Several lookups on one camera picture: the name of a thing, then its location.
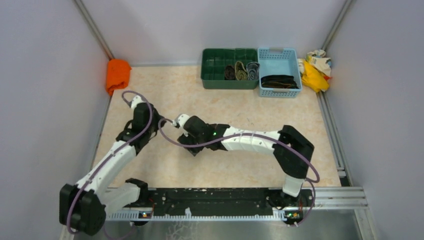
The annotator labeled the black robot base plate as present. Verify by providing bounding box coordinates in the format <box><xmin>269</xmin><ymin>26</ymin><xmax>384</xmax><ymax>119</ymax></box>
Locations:
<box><xmin>124</xmin><ymin>187</ymin><xmax>315</xmax><ymax>218</ymax></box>

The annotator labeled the white patterned crumpled cloth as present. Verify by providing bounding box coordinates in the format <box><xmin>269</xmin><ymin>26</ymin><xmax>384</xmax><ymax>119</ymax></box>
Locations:
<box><xmin>297</xmin><ymin>49</ymin><xmax>332</xmax><ymax>77</ymax></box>

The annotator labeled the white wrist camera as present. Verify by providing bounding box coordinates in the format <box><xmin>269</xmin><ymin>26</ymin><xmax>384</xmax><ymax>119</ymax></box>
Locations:
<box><xmin>129</xmin><ymin>95</ymin><xmax>145</xmax><ymax>110</ymax></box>
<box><xmin>172</xmin><ymin>113</ymin><xmax>190</xmax><ymax>129</ymax></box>

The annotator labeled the yellow crumpled cloth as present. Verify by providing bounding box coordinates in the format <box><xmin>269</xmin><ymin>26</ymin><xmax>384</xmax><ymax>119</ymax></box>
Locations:
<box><xmin>301</xmin><ymin>60</ymin><xmax>330</xmax><ymax>93</ymax></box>

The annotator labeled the dark brown rolled tie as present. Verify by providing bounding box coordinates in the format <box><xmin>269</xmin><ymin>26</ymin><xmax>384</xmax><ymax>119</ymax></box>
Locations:
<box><xmin>224</xmin><ymin>64</ymin><xmax>236</xmax><ymax>80</ymax></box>

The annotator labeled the orange folded cloth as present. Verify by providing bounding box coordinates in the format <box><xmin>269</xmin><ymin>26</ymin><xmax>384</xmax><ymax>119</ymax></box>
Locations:
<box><xmin>105</xmin><ymin>59</ymin><xmax>132</xmax><ymax>96</ymax></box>

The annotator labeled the green compartment organizer tray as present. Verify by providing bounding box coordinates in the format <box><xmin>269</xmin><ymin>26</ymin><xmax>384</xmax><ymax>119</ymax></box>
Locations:
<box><xmin>200</xmin><ymin>48</ymin><xmax>258</xmax><ymax>90</ymax></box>

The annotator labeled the white slotted cable duct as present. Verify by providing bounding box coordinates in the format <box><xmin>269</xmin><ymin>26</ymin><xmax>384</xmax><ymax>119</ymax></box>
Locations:
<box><xmin>106</xmin><ymin>210</ymin><xmax>287</xmax><ymax>222</ymax></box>

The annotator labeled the black tie in basket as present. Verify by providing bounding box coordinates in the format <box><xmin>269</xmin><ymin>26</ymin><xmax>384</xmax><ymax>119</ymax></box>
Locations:
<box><xmin>260</xmin><ymin>74</ymin><xmax>299</xmax><ymax>89</ymax></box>

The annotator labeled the grey rolled tie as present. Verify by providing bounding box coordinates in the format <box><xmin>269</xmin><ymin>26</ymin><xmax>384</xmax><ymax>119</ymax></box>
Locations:
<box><xmin>246</xmin><ymin>61</ymin><xmax>260</xmax><ymax>81</ymax></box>

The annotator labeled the olive rolled tie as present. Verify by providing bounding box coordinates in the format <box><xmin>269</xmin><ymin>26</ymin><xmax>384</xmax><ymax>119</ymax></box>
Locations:
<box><xmin>234</xmin><ymin>61</ymin><xmax>248</xmax><ymax>81</ymax></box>

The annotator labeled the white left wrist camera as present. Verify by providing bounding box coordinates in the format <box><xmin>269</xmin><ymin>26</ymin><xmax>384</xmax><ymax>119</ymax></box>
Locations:
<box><xmin>129</xmin><ymin>95</ymin><xmax>145</xmax><ymax>110</ymax></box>

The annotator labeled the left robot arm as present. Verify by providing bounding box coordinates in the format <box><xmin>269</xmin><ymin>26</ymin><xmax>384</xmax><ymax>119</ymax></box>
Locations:
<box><xmin>59</xmin><ymin>102</ymin><xmax>162</xmax><ymax>236</ymax></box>

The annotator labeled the light blue plastic basket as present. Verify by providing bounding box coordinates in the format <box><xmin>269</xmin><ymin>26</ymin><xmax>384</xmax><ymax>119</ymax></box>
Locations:
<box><xmin>257</xmin><ymin>47</ymin><xmax>302</xmax><ymax>98</ymax></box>

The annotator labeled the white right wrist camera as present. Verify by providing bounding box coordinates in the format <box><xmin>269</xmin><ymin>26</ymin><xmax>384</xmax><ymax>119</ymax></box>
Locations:
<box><xmin>172</xmin><ymin>113</ymin><xmax>190</xmax><ymax>129</ymax></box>

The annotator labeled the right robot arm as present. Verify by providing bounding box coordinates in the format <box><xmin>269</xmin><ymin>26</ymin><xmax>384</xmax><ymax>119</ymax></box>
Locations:
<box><xmin>172</xmin><ymin>114</ymin><xmax>315</xmax><ymax>206</ymax></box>

